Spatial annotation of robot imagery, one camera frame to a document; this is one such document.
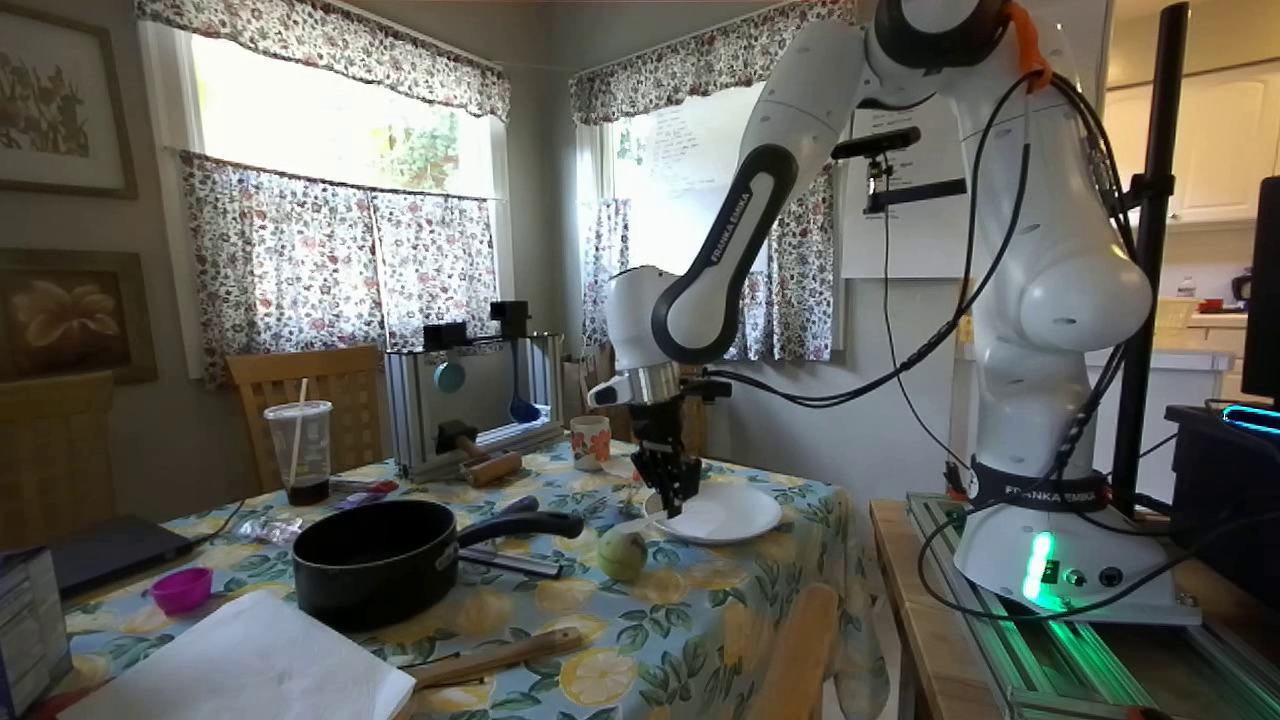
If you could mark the white round plate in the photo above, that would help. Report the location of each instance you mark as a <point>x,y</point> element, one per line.
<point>735,515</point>

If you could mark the white paper stack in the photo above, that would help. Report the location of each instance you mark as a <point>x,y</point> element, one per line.
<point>243,665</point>

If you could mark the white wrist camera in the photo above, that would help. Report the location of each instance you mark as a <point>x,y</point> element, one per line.
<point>609,390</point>

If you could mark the black stand pole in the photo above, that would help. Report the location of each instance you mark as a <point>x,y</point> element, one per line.
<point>1149,334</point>

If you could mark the white kitchen cabinet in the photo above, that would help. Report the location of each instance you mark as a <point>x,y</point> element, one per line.
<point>1213,145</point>

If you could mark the clear plastic cup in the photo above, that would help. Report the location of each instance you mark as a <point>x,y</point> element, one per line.
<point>303,447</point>

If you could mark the white drinking straw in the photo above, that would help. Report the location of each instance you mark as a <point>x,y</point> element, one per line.
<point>298,394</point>

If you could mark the wooden rolling pin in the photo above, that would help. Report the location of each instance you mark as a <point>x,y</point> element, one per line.
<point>492,468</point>

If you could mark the blue ladle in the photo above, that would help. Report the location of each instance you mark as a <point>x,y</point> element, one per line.
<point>526,409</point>

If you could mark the black clamp bar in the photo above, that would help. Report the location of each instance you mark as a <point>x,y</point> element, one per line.
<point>506,323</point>

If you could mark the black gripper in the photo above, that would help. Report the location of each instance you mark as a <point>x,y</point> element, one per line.
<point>665,435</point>

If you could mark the small purple cup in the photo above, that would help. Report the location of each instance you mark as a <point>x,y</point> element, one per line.
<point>183,588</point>

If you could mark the yellow-green ball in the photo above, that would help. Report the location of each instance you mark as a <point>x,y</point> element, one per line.
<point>622,557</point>

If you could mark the white printed carton box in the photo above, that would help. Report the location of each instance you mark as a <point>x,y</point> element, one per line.
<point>31,643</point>

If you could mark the black stereo camera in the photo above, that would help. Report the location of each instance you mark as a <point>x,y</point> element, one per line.
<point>877,140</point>

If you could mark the black saucepan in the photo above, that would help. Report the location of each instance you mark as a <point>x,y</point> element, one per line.
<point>375,567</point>

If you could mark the wooden spoon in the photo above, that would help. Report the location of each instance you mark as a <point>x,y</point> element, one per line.
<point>502,658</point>

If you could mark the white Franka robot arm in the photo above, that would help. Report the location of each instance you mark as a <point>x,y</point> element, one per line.
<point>1066,295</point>

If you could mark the black equipment case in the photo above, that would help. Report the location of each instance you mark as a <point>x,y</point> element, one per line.
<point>1225,506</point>

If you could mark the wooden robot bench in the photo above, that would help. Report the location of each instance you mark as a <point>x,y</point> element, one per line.
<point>923,626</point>

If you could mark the black notebook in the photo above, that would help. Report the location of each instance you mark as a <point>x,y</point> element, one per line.
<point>115,552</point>

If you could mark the framed golden plant picture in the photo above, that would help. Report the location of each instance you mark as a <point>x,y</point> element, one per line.
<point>52,101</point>

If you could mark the floral cafe curtain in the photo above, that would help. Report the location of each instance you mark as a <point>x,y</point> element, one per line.
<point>802,295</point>
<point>292,266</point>

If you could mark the black monitor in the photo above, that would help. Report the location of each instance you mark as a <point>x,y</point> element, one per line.
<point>1265,287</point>

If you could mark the white mug orange flower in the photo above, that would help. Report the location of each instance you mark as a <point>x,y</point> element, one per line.
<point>588,441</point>

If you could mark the wooden dining chair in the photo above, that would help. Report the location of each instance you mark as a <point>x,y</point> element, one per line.
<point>697,426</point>
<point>344,404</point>
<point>52,462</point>
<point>792,653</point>

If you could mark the lemon print tablecloth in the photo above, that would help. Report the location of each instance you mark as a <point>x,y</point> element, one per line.
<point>640,626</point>

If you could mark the teal round utensil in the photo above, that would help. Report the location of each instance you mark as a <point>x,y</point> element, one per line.
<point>450,377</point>

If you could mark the framed flower picture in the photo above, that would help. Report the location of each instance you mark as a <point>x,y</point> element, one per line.
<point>66,319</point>

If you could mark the floral curtain valance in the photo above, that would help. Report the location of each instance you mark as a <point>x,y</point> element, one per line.
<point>332,47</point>
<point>665,64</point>

